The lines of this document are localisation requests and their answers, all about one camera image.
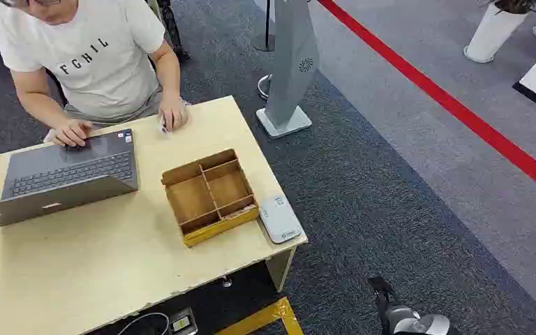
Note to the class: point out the tall white planter pot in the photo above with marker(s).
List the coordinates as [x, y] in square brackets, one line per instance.
[492, 32]

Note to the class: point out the person's hand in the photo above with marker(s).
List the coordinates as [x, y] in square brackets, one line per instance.
[173, 113]
[71, 133]

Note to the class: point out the wooden compartment box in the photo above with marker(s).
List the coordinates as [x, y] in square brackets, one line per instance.
[210, 196]

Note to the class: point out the black stanchion pole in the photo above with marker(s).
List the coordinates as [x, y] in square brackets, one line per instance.
[266, 27]

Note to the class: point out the person's right hand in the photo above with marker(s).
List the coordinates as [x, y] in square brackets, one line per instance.
[71, 133]

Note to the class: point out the pale wooden desk leg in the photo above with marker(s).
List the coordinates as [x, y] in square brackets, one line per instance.
[279, 268]

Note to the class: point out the grey laptop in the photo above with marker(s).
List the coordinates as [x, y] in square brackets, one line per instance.
[64, 178]

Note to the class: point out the grey standing tower device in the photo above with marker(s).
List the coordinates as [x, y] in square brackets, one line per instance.
[292, 64]

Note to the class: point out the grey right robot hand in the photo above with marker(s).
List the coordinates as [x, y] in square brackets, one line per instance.
[390, 314]

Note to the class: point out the black chair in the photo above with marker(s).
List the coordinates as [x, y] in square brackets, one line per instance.
[173, 30]

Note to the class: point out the person's left hand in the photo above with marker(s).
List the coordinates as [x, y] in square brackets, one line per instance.
[173, 113]

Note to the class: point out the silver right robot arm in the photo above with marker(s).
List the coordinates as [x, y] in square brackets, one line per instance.
[427, 324]

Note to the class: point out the pale grey card reader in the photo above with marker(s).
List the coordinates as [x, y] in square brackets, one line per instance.
[280, 225]

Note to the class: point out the stack of cards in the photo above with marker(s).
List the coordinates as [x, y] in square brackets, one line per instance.
[239, 212]

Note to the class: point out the person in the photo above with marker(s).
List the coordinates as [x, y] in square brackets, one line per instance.
[97, 60]

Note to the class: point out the dark green plant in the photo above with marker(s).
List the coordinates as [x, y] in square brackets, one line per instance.
[520, 5]

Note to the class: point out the metal desk bolt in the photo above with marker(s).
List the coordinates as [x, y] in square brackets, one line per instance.
[227, 281]

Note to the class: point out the yellow metal frame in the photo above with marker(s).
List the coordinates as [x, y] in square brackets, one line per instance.
[272, 318]

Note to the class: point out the small white object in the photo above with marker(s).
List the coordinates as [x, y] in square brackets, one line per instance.
[163, 127]

